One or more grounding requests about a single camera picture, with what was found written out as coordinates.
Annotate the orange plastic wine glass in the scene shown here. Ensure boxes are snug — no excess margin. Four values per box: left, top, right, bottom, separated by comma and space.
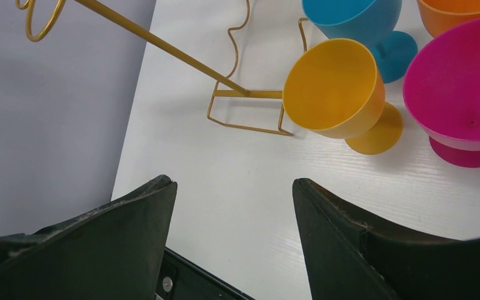
417, 0, 480, 38

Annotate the blue plastic wine glass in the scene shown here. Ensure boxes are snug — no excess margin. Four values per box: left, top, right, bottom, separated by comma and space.
302, 0, 418, 83

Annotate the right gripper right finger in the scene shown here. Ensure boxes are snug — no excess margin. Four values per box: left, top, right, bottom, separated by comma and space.
292, 178, 480, 299

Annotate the yellow wine glass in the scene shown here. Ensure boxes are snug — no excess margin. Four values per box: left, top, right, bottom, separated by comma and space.
282, 38, 404, 155

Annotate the gold wire glass rack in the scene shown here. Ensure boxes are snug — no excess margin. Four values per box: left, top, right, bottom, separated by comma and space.
14, 0, 294, 136

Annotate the black base frame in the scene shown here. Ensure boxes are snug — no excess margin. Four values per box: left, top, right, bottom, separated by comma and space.
156, 248, 254, 300

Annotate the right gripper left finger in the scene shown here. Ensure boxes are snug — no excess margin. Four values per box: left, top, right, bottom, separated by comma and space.
0, 175, 178, 299

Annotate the magenta plastic wine glass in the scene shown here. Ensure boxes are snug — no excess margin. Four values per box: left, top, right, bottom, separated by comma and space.
402, 18, 480, 168

